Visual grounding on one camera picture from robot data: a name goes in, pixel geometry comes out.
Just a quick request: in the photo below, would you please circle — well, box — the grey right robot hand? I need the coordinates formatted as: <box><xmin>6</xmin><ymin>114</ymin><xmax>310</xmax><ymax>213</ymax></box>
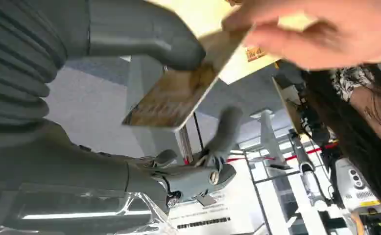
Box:
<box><xmin>0</xmin><ymin>0</ymin><xmax>243</xmax><ymax>212</ymax></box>

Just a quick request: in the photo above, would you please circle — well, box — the person's left hand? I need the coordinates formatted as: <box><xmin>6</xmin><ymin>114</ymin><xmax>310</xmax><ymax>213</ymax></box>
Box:
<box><xmin>221</xmin><ymin>0</ymin><xmax>381</xmax><ymax>71</ymax></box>

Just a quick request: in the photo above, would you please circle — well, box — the clear plastic wrap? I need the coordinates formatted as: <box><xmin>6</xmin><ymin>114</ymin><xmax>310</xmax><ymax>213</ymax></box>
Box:
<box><xmin>0</xmin><ymin>183</ymin><xmax>179</xmax><ymax>235</ymax></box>

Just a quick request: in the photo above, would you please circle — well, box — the person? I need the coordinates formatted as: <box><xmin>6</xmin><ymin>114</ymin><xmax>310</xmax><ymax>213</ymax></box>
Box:
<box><xmin>302</xmin><ymin>61</ymin><xmax>381</xmax><ymax>218</ymax></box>

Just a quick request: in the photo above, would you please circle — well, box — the pale wooden desk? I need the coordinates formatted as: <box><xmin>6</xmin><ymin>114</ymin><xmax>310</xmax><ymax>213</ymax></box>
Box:
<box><xmin>146</xmin><ymin>0</ymin><xmax>318</xmax><ymax>86</ymax></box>

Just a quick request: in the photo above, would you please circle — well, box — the red barrier belt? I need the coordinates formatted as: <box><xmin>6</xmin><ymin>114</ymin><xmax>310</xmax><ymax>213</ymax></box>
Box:
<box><xmin>224</xmin><ymin>142</ymin><xmax>339</xmax><ymax>164</ymax></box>

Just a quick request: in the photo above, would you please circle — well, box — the white barcode label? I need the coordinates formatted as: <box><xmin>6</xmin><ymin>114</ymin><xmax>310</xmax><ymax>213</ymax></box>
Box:
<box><xmin>169</xmin><ymin>190</ymin><xmax>255</xmax><ymax>235</ymax></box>

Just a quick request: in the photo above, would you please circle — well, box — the white device with buttons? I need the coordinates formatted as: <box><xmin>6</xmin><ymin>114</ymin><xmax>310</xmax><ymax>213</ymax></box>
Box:
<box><xmin>334</xmin><ymin>157</ymin><xmax>381</xmax><ymax>214</ymax></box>

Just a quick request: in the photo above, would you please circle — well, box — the chrome stanchion post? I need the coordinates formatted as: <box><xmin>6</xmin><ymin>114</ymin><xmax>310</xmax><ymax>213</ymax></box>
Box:
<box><xmin>289</xmin><ymin>131</ymin><xmax>330</xmax><ymax>209</ymax></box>

